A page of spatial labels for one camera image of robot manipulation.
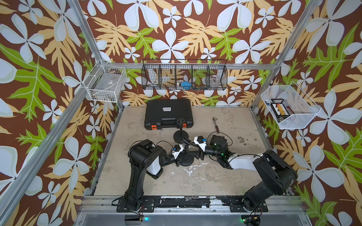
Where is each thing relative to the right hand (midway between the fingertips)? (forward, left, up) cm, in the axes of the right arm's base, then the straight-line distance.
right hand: (188, 147), depth 83 cm
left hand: (+1, 0, -8) cm, 8 cm away
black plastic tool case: (+32, +18, -5) cm, 37 cm away
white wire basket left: (+33, +51, +23) cm, 65 cm away
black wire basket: (+48, +2, +18) cm, 51 cm away
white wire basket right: (+18, -61, +15) cm, 65 cm away
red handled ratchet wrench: (+31, -22, -11) cm, 40 cm away
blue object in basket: (+37, +1, +17) cm, 41 cm away
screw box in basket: (+17, -54, +14) cm, 58 cm away
